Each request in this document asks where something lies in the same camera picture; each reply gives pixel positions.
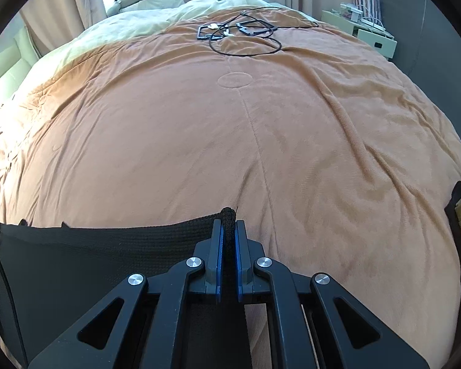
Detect black t-shirt with patterned trim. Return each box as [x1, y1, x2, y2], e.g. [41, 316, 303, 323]
[0, 208, 252, 368]

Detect orange bed blanket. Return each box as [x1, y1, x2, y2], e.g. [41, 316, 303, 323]
[0, 7, 461, 368]

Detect white bedside drawer cabinet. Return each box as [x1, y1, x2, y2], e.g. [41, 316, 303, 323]
[321, 10, 397, 60]

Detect cream bed blanket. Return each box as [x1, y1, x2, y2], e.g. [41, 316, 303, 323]
[42, 0, 268, 68]

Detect striped paper bag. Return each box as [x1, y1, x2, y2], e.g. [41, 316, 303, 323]
[354, 0, 384, 28]

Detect cream upholstered headboard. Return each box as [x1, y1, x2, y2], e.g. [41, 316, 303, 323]
[0, 27, 40, 98]

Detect beige left curtain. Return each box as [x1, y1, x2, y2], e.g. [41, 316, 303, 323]
[20, 0, 106, 56]

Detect black cables on bed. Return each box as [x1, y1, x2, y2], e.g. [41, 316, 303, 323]
[195, 6, 320, 58]

